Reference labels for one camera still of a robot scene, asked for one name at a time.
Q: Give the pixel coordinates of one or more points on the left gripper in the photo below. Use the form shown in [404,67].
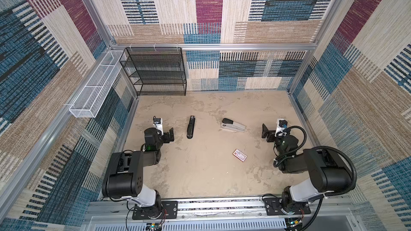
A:
[166,138]

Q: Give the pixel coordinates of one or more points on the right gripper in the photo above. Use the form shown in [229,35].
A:
[271,133]

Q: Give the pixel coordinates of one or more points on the red white staple box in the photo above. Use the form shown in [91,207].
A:
[239,155]

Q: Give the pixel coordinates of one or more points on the grey silver stapler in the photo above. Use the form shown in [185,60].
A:
[232,125]

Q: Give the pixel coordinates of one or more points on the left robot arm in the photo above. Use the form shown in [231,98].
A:
[123,180]

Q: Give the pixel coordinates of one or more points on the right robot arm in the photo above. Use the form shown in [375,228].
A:
[331,172]

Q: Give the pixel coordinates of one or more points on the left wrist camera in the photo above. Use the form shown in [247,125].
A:
[158,124]

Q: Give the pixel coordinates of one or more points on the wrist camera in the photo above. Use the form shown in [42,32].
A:
[281,126]
[158,124]

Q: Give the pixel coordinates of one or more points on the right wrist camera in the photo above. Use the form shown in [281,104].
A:
[281,126]

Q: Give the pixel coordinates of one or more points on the black wire shelf rack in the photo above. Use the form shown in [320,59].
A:
[155,71]

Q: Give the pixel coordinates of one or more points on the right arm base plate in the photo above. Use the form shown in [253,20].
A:
[276,206]

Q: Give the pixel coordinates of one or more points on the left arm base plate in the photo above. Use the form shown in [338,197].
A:
[163,210]

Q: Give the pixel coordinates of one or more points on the white mesh wall basket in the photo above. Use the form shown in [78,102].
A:
[91,98]

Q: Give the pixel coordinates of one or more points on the aluminium front rail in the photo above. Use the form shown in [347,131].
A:
[233,213]

